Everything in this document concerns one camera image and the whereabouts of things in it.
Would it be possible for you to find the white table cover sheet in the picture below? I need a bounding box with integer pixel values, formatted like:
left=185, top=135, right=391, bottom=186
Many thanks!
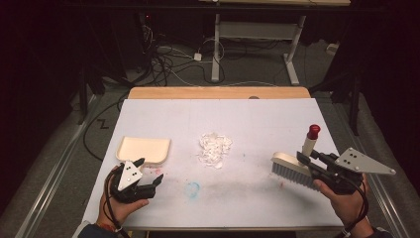
left=81, top=97, right=345, bottom=229

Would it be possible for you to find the pile of white paper scraps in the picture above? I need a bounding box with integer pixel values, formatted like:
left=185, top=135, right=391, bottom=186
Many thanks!
left=196, top=132, right=234, bottom=170

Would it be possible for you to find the black floor cable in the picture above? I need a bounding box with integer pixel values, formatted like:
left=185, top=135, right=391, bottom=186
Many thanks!
left=82, top=93, right=130, bottom=163

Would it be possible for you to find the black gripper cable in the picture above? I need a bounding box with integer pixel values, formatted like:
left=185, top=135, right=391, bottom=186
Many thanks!
left=343, top=179, right=370, bottom=237
left=103, top=172, right=132, bottom=238

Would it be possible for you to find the tangle of floor cables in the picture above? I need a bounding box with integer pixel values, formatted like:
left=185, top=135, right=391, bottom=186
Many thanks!
left=142, top=24, right=229, bottom=87

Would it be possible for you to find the white metal desk frame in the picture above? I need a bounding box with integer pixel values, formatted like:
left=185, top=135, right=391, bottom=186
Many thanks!
left=197, top=0, right=352, bottom=86

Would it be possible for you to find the person's left hand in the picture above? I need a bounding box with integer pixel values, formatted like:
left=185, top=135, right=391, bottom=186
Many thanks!
left=97, top=165, right=151, bottom=229

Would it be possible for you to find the white brush with red cap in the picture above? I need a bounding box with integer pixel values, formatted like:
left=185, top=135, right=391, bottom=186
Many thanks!
left=270, top=124, right=323, bottom=191

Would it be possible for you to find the cream plastic dustpan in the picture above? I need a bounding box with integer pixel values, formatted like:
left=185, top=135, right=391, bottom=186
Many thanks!
left=115, top=136, right=172, bottom=167

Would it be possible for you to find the person's right hand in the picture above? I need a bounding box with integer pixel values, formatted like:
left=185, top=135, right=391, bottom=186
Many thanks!
left=312, top=173, right=370, bottom=229

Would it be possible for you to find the metal floor rail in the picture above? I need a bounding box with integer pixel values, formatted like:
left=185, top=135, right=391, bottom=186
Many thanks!
left=13, top=93, right=100, bottom=238
left=330, top=98, right=412, bottom=238

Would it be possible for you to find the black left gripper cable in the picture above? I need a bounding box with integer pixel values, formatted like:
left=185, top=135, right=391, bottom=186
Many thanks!
left=103, top=172, right=132, bottom=238

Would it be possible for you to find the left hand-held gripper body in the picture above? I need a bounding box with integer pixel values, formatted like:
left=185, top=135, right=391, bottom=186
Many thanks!
left=109, top=161, right=157, bottom=203

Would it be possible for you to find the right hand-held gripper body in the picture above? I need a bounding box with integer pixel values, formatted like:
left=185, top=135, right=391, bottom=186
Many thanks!
left=311, top=147, right=396, bottom=195

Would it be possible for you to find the black metal stand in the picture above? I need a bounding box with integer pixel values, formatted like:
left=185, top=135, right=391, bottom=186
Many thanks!
left=310, top=65, right=363, bottom=137
left=76, top=62, right=107, bottom=126

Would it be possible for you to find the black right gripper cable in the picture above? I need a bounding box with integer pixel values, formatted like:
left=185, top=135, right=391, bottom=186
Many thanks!
left=343, top=179, right=370, bottom=237

